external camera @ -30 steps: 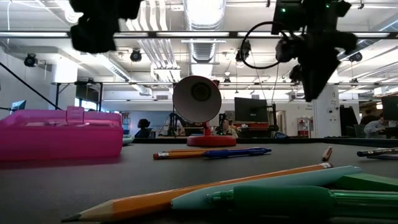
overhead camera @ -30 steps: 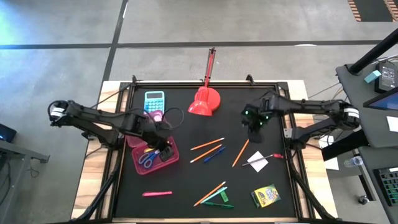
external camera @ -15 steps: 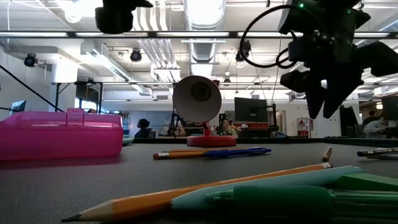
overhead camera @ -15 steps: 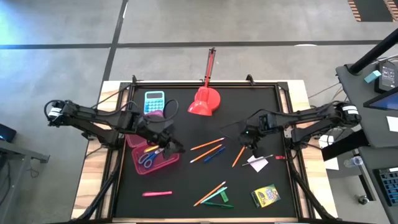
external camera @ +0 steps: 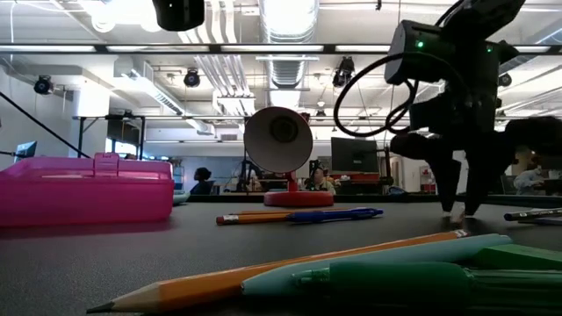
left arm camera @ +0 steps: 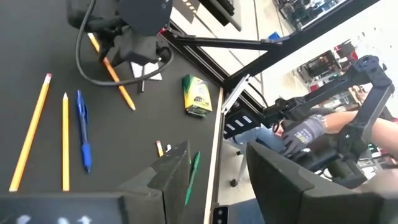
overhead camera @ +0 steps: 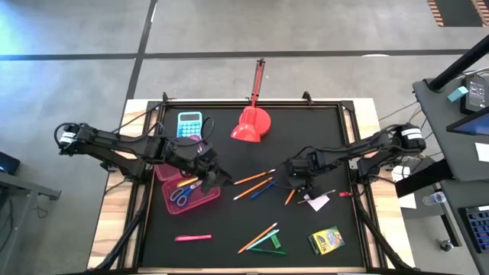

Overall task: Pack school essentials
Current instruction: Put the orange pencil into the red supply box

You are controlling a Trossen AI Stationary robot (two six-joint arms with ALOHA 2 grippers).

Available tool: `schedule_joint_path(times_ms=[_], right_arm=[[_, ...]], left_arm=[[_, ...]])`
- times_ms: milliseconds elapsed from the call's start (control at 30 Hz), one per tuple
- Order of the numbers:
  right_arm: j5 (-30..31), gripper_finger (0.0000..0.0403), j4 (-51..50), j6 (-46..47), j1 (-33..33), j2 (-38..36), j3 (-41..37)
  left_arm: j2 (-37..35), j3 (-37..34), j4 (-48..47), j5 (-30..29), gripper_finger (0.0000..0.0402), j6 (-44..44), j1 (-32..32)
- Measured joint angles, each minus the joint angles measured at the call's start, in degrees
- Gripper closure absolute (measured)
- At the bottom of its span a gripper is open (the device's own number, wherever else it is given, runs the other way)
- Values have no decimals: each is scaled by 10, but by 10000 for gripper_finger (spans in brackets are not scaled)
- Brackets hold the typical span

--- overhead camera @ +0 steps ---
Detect white notepad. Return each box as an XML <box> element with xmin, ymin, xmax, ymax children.
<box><xmin>303</xmin><ymin>192</ymin><xmax>331</xmax><ymax>212</ymax></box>

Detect blue-screen monitor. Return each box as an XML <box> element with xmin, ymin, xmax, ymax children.
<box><xmin>445</xmin><ymin>108</ymin><xmax>489</xmax><ymax>137</ymax></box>

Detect black device box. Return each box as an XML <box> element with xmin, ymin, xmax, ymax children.
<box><xmin>459</xmin><ymin>73</ymin><xmax>488</xmax><ymax>115</ymax></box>

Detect blue-handled scissors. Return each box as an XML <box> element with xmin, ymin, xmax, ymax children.
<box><xmin>169</xmin><ymin>180</ymin><xmax>203</xmax><ymax>208</ymax></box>

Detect pink plastic pencil box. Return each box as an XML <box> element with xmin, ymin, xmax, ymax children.
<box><xmin>154</xmin><ymin>163</ymin><xmax>222</xmax><ymax>215</ymax></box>

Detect teal calculator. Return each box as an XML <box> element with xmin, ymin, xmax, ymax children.
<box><xmin>176</xmin><ymin>111</ymin><xmax>204</xmax><ymax>139</ymax></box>

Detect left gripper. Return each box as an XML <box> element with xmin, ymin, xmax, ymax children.
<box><xmin>167</xmin><ymin>137</ymin><xmax>234</xmax><ymax>194</ymax></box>

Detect blue pen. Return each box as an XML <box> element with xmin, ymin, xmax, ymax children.
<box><xmin>250</xmin><ymin>180</ymin><xmax>276</xmax><ymax>200</ymax></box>

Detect red desk lamp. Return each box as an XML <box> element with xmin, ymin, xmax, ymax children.
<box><xmin>230</xmin><ymin>57</ymin><xmax>272</xmax><ymax>144</ymax></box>

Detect black aluminium rig frame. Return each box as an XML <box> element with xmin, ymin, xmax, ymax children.
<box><xmin>86</xmin><ymin>91</ymin><xmax>417</xmax><ymax>275</ymax></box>

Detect white paper sheet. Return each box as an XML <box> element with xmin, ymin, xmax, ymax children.
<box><xmin>390</xmin><ymin>165</ymin><xmax>412</xmax><ymax>181</ymax></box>
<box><xmin>474</xmin><ymin>142</ymin><xmax>489</xmax><ymax>163</ymax></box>
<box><xmin>399</xmin><ymin>192</ymin><xmax>418</xmax><ymax>210</ymax></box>

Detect green pen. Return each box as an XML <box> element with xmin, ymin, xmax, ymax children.
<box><xmin>250</xmin><ymin>247</ymin><xmax>289</xmax><ymax>257</ymax></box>

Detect black blue keyboard tray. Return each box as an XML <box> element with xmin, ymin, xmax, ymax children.
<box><xmin>460</xmin><ymin>205</ymin><xmax>489</xmax><ymax>255</ymax></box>

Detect dark tablet device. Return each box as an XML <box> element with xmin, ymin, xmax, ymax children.
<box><xmin>0</xmin><ymin>151</ymin><xmax>21</xmax><ymax>176</ymax></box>

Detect black pole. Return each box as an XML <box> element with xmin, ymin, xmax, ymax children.
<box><xmin>426</xmin><ymin>33</ymin><xmax>489</xmax><ymax>93</ymax></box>

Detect black orange-striped floor mat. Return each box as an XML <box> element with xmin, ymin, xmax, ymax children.
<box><xmin>426</xmin><ymin>0</ymin><xmax>489</xmax><ymax>28</ymax></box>

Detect yellow highlighter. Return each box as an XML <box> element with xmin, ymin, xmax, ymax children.
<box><xmin>176</xmin><ymin>176</ymin><xmax>199</xmax><ymax>188</ymax></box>

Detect clear water bottle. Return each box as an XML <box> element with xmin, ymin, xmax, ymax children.
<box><xmin>422</xmin><ymin>191</ymin><xmax>447</xmax><ymax>206</ymax></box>

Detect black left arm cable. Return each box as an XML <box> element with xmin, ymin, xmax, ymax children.
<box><xmin>167</xmin><ymin>115</ymin><xmax>216</xmax><ymax>148</ymax></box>

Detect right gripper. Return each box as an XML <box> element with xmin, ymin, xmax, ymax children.
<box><xmin>285</xmin><ymin>151</ymin><xmax>325</xmax><ymax>200</ymax></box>

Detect dark grey side desk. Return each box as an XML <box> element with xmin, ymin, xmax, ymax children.
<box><xmin>433</xmin><ymin>179</ymin><xmax>489</xmax><ymax>275</ymax></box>
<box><xmin>411</xmin><ymin>74</ymin><xmax>489</xmax><ymax>183</ymax></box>

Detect pink highlighter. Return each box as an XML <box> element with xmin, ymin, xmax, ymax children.
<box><xmin>174</xmin><ymin>234</ymin><xmax>213</xmax><ymax>242</ymax></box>

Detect small teal box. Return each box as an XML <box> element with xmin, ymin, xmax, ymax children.
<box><xmin>447</xmin><ymin>86</ymin><xmax>470</xmax><ymax>103</ymax></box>

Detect light teal pen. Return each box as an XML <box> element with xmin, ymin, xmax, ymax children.
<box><xmin>245</xmin><ymin>228</ymin><xmax>280</xmax><ymax>251</ymax></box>

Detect grey mechanical pencil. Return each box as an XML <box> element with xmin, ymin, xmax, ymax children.
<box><xmin>296</xmin><ymin>189</ymin><xmax>337</xmax><ymax>205</ymax></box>

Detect yellow green crayon box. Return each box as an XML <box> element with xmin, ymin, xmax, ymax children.
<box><xmin>307</xmin><ymin>225</ymin><xmax>346</xmax><ymax>256</ymax></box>

